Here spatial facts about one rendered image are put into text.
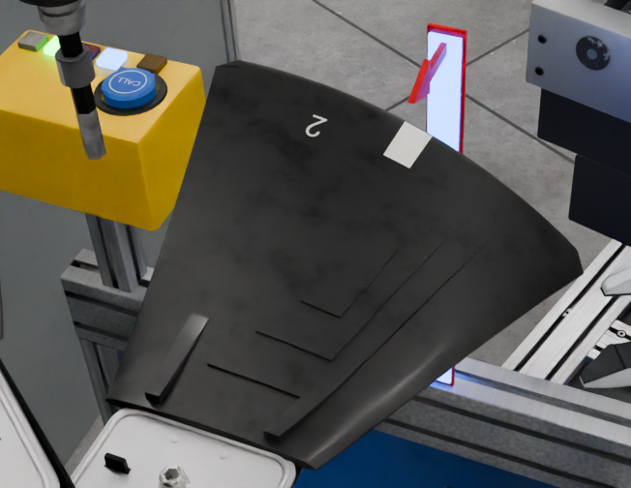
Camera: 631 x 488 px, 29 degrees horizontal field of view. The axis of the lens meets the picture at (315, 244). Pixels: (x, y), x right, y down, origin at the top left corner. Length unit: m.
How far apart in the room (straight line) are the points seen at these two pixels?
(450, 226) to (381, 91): 2.06
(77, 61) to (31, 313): 1.41
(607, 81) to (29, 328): 0.95
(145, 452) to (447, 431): 0.50
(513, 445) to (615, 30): 0.38
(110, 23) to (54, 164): 0.85
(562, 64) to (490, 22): 1.75
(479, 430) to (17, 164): 0.42
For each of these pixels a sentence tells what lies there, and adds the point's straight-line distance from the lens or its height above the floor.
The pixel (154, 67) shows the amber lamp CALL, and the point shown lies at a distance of 0.93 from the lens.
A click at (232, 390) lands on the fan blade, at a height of 1.19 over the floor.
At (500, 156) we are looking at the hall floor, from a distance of 2.51.
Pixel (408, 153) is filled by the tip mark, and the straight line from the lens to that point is 0.66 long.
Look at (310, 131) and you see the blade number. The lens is 0.66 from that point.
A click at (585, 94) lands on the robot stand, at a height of 0.92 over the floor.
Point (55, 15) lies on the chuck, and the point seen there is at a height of 1.42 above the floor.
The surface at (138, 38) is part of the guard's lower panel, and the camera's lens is 1.85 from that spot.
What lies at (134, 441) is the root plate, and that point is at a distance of 0.54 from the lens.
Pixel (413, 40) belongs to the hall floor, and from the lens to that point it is 2.84.
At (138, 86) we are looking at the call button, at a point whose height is 1.08.
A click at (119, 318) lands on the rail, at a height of 0.83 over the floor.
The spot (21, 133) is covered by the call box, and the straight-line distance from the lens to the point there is 0.94.
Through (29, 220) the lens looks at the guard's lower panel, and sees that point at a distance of 1.70.
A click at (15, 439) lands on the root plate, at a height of 1.26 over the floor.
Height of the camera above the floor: 1.61
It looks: 44 degrees down
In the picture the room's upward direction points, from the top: 4 degrees counter-clockwise
